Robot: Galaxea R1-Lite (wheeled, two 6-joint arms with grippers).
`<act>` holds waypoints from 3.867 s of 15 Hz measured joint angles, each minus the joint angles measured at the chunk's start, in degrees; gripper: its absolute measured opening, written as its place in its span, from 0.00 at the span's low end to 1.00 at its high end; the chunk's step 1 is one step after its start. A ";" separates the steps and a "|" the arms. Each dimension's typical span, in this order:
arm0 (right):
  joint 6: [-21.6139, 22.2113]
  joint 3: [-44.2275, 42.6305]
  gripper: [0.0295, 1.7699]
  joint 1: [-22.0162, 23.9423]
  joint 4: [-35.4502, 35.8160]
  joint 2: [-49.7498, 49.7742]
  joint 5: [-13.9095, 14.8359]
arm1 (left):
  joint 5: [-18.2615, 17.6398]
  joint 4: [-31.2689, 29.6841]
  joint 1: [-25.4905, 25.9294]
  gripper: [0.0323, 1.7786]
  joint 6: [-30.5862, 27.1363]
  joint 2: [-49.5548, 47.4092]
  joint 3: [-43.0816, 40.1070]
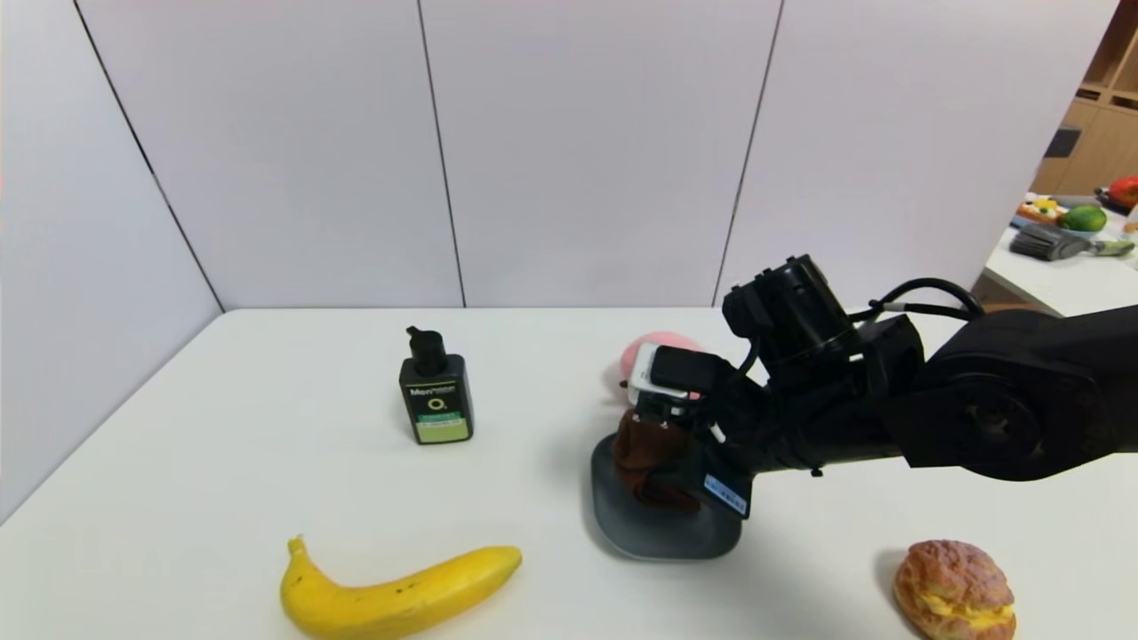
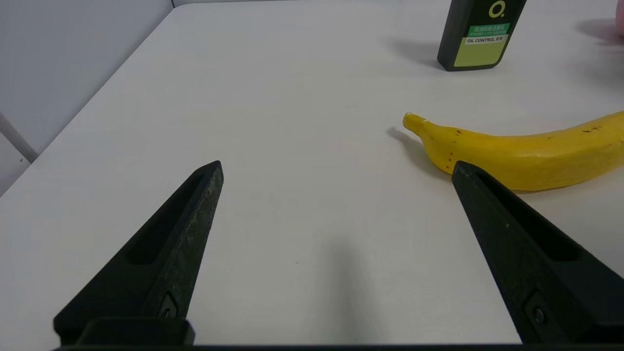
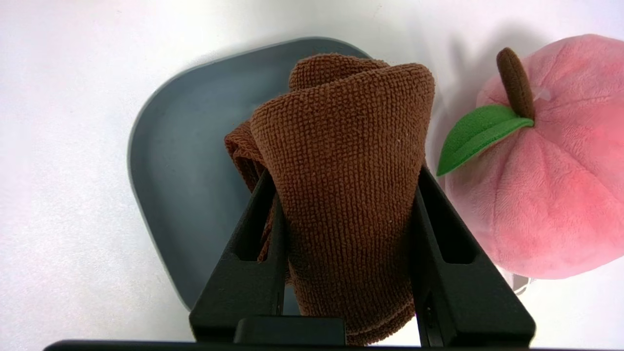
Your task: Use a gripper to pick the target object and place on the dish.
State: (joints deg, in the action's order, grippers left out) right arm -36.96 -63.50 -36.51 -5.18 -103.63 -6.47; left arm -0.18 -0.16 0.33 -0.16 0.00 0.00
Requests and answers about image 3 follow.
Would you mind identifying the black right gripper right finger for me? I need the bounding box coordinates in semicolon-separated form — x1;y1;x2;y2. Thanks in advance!
409;165;537;348

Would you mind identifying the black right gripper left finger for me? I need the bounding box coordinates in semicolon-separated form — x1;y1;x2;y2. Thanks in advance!
189;169;289;343

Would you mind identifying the brown towel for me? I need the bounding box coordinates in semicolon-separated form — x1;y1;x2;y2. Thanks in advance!
224;53;436;347

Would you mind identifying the grey rectangular dish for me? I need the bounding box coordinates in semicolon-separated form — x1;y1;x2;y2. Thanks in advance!
127;37;373;316

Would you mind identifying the pink plush peach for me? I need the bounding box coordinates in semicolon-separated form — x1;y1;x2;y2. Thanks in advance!
436;34;624;295

